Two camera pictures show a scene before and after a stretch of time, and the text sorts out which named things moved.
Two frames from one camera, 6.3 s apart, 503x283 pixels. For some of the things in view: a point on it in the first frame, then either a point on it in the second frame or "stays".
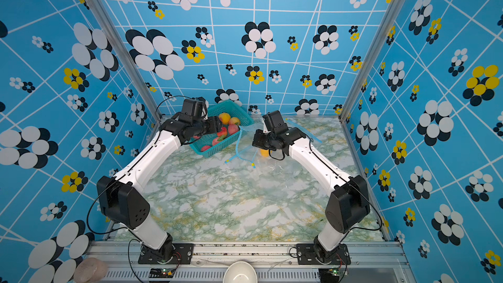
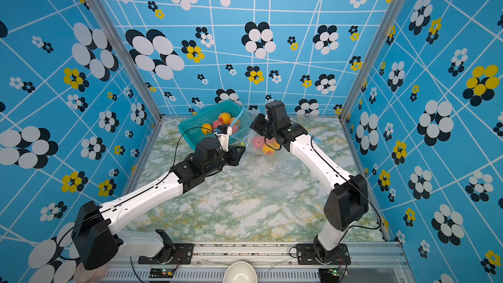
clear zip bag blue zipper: x=260 y=157 → x=241 y=130
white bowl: x=240 y=272 stays
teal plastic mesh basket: x=230 y=107 stays
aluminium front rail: x=370 y=262 stays
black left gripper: x=215 y=125 → x=238 y=150
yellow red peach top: x=224 y=117 stays
